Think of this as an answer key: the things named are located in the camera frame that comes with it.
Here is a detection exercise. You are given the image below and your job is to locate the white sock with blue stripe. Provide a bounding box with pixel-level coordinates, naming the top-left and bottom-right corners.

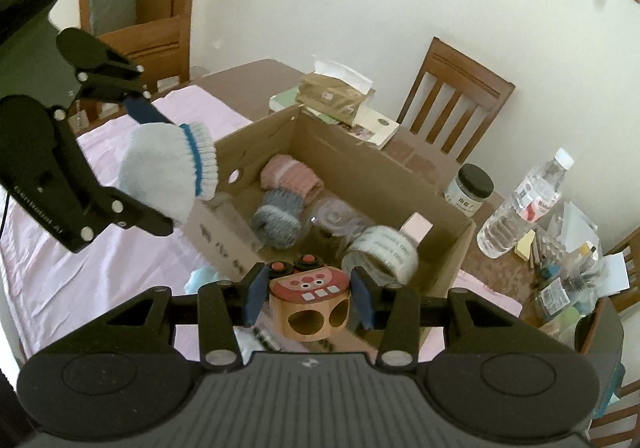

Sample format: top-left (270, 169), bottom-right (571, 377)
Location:
top-left (117, 122), bottom-right (218, 229)

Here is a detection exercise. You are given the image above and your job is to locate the brown wooden door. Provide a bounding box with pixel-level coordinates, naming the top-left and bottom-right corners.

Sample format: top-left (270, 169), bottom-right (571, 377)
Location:
top-left (77, 0), bottom-right (203, 84)

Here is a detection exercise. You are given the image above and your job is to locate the yellow sticky notes pad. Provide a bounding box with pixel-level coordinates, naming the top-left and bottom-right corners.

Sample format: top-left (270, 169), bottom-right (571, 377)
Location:
top-left (515, 232), bottom-right (540, 261)

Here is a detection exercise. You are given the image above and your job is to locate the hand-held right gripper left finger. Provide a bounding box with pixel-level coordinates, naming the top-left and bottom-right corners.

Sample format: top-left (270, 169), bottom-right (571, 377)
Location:
top-left (102, 262), bottom-right (271, 371)

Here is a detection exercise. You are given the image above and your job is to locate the brown wooden desktop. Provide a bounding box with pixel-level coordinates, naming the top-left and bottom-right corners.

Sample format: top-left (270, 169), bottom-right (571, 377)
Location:
top-left (17, 58), bottom-right (626, 364)

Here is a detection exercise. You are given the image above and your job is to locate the pink tablecloth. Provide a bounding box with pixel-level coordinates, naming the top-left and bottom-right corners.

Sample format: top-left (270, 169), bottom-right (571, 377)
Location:
top-left (0, 83), bottom-right (523, 364)

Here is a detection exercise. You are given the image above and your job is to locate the pink carton box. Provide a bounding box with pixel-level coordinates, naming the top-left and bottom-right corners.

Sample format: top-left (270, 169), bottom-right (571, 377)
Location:
top-left (400, 211), bottom-right (435, 246)

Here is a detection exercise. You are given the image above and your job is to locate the brown cardboard box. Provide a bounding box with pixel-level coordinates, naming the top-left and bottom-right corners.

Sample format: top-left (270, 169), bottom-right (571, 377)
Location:
top-left (185, 104), bottom-right (476, 349)

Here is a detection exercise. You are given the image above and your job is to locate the pale blue cloth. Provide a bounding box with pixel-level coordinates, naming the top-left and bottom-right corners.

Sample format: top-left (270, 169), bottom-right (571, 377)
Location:
top-left (184, 264), bottom-right (223, 296)

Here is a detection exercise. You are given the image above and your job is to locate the pink knitted sock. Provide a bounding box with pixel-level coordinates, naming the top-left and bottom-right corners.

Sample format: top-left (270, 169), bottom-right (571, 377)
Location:
top-left (260, 154), bottom-right (325, 204)

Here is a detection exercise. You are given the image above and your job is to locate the glass jar with black lid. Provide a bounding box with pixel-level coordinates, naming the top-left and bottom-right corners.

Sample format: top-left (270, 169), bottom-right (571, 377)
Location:
top-left (445, 163), bottom-right (495, 219)

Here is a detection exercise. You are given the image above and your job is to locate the blue grey knitted sock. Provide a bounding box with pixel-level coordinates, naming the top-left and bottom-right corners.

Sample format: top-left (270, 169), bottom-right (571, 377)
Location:
top-left (251, 189), bottom-right (303, 249)

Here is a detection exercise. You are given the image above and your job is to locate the green lidded bottle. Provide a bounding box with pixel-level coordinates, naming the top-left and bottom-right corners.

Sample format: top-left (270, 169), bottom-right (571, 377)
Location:
top-left (542, 305), bottom-right (583, 336)

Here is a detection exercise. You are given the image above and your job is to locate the cream booklet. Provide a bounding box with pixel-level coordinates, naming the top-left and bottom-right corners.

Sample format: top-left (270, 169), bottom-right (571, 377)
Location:
top-left (350, 106), bottom-right (401, 150)

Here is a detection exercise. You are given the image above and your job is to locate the brown tissue box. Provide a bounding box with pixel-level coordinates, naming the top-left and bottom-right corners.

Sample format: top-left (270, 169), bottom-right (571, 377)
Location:
top-left (297, 59), bottom-right (376, 126)

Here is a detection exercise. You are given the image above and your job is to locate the printed clear tape roll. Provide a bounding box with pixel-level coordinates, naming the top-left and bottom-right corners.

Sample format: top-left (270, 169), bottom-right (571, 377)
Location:
top-left (341, 225), bottom-right (420, 286)

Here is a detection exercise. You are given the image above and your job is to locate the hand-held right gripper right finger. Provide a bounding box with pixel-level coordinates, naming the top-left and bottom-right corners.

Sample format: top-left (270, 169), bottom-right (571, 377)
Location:
top-left (349, 265), bottom-right (518, 371)

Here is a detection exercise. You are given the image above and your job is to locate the green book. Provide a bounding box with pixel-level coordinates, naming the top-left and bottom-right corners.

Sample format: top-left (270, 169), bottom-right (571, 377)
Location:
top-left (269, 87), bottom-right (351, 126)

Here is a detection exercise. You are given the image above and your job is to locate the clear plastic water bottle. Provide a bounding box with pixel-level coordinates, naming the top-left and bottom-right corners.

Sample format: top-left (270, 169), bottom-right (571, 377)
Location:
top-left (476, 147), bottom-right (575, 259)

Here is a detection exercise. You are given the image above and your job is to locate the clear jar with dark contents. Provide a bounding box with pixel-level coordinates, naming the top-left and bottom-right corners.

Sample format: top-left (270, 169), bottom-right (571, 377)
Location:
top-left (309, 197), bottom-right (362, 249)

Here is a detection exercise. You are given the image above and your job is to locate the wooden toy with red face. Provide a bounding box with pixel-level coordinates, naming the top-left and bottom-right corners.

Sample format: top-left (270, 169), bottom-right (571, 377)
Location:
top-left (267, 254), bottom-right (351, 341)

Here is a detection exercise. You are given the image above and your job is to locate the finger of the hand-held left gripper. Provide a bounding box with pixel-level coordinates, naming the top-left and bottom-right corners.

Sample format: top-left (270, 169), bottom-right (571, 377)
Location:
top-left (49, 106), bottom-right (176, 237)
top-left (74, 62), bottom-right (177, 127)

